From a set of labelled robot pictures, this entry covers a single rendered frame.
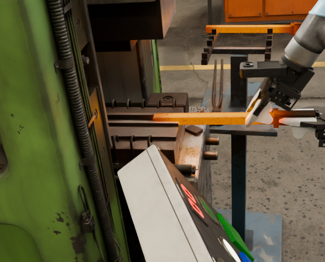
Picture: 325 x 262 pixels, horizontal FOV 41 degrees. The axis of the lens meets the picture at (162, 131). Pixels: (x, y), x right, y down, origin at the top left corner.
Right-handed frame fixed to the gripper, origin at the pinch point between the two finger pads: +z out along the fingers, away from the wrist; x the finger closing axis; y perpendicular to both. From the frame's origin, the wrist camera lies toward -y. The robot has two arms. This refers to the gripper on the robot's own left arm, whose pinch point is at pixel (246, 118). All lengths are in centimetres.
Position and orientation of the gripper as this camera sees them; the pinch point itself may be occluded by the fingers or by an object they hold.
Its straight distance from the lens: 117.8
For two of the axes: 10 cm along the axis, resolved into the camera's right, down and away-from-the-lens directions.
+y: 9.0, 4.2, 1.0
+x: 1.6, -5.3, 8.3
